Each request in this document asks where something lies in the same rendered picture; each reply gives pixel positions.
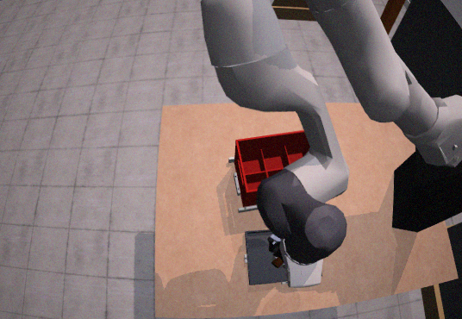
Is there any dark red crate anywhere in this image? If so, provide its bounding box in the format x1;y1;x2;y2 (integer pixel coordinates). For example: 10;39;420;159
234;130;310;207

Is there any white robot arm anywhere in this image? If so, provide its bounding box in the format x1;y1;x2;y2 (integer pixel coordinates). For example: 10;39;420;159
201;0;462;288

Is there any brown glass bottle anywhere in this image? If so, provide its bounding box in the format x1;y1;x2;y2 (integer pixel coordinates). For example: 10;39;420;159
272;257;283;268

